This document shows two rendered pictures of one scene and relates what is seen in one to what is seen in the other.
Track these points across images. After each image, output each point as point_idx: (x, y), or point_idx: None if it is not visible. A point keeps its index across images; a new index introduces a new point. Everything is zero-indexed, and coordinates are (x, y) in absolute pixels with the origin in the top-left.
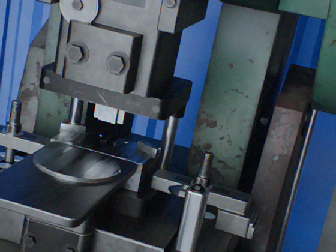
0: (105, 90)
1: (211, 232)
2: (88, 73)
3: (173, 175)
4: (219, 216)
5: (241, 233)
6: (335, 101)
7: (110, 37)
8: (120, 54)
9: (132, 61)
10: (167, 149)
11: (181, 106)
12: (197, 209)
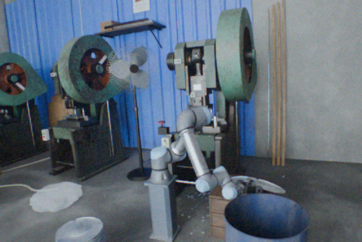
0: (199, 106)
1: (220, 124)
2: (196, 103)
3: (212, 118)
4: (220, 121)
5: (224, 123)
6: (227, 98)
7: (198, 98)
8: (200, 99)
9: (202, 100)
10: (211, 114)
11: (211, 107)
12: (215, 119)
